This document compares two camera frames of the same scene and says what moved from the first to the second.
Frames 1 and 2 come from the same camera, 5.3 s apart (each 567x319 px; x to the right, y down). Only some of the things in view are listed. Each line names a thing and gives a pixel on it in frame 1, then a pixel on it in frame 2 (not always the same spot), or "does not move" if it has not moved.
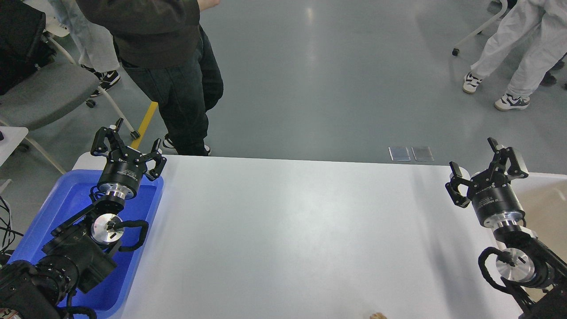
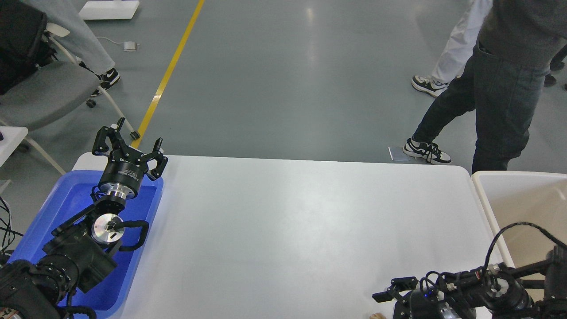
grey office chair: [40, 83] does not move
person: [162, 43] -> [502, 82]
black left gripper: [122, 173] does not move
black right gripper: [494, 197] -> [425, 303]
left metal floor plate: [399, 153] does not move
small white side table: [13, 135] does not move
